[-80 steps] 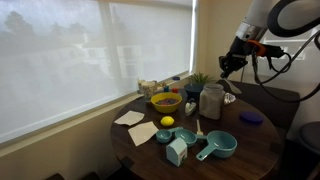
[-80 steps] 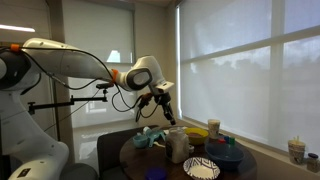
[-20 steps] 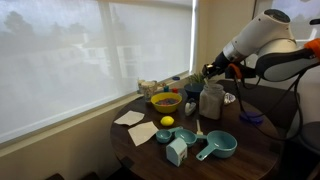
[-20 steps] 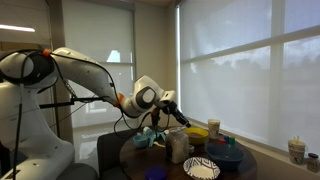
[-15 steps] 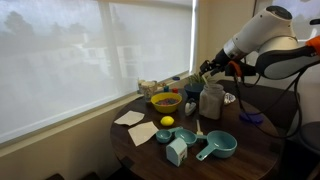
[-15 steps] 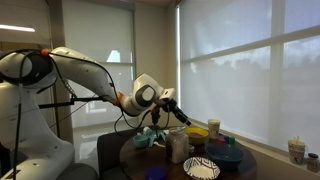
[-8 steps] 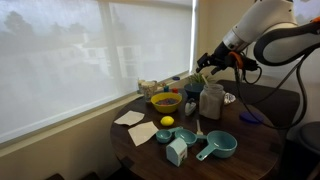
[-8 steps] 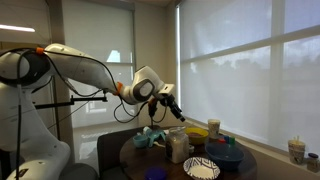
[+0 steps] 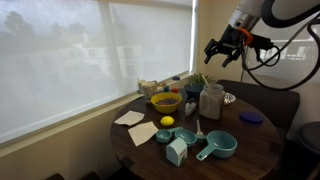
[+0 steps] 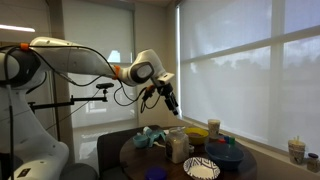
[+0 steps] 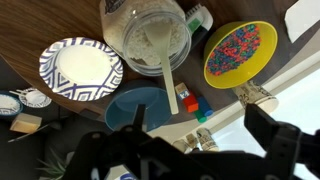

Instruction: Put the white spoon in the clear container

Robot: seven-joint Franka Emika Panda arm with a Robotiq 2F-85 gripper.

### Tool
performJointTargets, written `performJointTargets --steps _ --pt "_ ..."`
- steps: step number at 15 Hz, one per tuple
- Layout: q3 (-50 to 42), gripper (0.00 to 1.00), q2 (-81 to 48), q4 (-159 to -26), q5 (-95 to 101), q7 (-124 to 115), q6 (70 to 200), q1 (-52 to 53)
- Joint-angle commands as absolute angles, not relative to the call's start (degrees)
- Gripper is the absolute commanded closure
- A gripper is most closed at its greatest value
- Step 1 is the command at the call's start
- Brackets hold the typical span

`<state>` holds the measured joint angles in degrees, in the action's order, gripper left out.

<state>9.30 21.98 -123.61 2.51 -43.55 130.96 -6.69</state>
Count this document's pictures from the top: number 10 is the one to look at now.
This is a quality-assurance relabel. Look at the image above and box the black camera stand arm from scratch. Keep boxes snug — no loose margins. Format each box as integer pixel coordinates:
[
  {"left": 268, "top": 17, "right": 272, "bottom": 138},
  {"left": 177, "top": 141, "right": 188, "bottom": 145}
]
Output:
[{"left": 26, "top": 88, "right": 110, "bottom": 116}]

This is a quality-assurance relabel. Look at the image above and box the black camera on stand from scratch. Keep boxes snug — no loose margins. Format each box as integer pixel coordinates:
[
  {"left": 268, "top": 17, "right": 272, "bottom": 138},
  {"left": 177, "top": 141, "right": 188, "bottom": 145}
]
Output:
[{"left": 95, "top": 82, "right": 115, "bottom": 91}]

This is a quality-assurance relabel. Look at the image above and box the purple blue round lid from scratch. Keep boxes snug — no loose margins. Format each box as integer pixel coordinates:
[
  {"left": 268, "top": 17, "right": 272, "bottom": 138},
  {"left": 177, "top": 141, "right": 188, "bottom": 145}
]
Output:
[{"left": 144, "top": 166, "right": 169, "bottom": 180}]

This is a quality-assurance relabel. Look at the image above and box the small jar with dark lid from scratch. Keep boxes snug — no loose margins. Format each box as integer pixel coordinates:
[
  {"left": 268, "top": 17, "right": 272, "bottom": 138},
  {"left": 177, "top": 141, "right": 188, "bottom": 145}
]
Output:
[{"left": 306, "top": 152, "right": 320, "bottom": 174}]

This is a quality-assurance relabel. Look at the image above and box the patterned paper cup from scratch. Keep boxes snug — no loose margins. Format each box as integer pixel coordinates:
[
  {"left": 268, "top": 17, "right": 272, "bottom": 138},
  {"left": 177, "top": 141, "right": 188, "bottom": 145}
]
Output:
[{"left": 207, "top": 118, "right": 222, "bottom": 140}]

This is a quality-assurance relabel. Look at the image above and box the yellow bowl with colourful beads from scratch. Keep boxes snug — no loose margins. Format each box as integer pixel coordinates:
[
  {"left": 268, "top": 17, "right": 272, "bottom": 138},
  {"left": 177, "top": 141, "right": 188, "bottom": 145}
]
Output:
[{"left": 184, "top": 127, "right": 210, "bottom": 146}]

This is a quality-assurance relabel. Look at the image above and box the dark round stool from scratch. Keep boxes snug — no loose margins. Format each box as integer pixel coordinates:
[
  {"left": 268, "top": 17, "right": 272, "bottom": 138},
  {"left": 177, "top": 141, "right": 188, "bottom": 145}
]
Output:
[{"left": 58, "top": 162, "right": 100, "bottom": 180}]

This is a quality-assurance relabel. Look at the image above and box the medium teal measuring cup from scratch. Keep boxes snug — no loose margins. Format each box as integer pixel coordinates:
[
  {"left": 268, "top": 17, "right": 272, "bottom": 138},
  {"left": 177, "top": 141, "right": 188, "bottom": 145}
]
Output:
[{"left": 146, "top": 128, "right": 167, "bottom": 148}]

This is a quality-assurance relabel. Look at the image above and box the clear jar with white powder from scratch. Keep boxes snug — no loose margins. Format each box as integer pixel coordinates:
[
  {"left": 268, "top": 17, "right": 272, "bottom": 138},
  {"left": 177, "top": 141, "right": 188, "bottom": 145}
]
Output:
[{"left": 165, "top": 126, "right": 190, "bottom": 165}]

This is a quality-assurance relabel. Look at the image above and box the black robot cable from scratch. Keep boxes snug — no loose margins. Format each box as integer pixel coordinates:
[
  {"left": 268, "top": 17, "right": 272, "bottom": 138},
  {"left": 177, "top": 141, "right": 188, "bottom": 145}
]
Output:
[{"left": 0, "top": 44, "right": 168, "bottom": 180}]

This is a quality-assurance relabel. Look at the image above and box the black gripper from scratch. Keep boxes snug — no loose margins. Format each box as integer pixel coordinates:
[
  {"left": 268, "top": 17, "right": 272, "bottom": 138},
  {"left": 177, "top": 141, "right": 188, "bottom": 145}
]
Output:
[{"left": 158, "top": 82, "right": 181, "bottom": 117}]

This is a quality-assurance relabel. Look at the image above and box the blue patterned paper plate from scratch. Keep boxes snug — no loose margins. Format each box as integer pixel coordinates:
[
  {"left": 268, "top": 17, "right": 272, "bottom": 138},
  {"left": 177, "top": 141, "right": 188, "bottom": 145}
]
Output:
[{"left": 182, "top": 156, "right": 222, "bottom": 180}]

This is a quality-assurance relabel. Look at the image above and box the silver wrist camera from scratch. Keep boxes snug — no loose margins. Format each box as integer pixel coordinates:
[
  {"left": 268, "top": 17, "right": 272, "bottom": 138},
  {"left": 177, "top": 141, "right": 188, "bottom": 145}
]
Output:
[{"left": 156, "top": 72, "right": 176, "bottom": 85}]

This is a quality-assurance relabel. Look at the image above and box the dark blue bowl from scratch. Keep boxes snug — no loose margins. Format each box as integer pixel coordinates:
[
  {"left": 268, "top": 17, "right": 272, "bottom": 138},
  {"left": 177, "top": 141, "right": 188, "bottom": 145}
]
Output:
[{"left": 204, "top": 142, "right": 246, "bottom": 172}]

